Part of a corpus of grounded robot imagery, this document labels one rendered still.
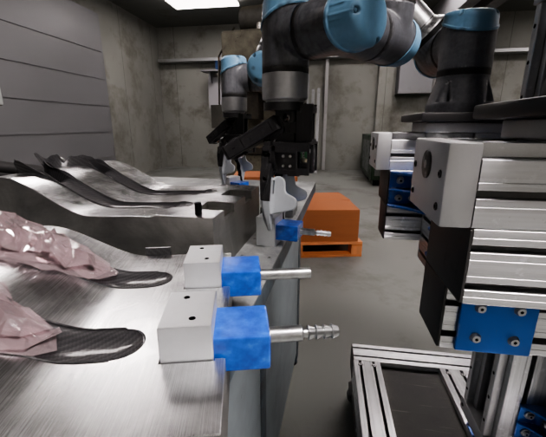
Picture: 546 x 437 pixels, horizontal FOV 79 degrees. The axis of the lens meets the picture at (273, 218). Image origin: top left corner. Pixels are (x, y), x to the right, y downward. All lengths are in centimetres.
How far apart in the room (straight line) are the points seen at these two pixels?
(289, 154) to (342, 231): 215
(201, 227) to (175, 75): 855
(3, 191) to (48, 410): 45
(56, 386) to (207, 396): 9
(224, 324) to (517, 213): 32
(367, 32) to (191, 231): 34
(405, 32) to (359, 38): 14
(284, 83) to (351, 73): 768
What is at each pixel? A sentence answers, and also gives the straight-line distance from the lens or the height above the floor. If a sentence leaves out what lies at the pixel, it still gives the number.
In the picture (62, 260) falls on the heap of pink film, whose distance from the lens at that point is 38.
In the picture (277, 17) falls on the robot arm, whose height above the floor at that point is 116.
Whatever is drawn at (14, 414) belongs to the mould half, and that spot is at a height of 86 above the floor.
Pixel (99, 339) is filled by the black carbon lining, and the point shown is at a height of 85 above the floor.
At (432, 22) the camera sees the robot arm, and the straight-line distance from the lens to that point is 108.
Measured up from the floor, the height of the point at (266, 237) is 82.
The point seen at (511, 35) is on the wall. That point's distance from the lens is 906.
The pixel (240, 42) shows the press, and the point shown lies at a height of 187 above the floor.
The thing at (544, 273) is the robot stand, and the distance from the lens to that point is 46.
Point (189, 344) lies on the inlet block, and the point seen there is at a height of 87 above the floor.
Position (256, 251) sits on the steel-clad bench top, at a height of 80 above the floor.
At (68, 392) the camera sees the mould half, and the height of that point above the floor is 85.
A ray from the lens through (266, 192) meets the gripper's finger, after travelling 55.
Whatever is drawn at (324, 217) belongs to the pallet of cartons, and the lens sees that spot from 262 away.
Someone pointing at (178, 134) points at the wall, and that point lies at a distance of 891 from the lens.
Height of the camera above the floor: 101
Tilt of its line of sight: 16 degrees down
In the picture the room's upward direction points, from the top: straight up
